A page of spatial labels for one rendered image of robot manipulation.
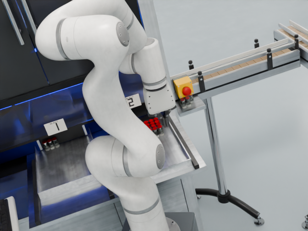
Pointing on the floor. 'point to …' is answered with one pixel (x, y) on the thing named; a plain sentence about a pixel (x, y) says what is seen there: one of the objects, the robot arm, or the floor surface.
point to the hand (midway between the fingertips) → (164, 120)
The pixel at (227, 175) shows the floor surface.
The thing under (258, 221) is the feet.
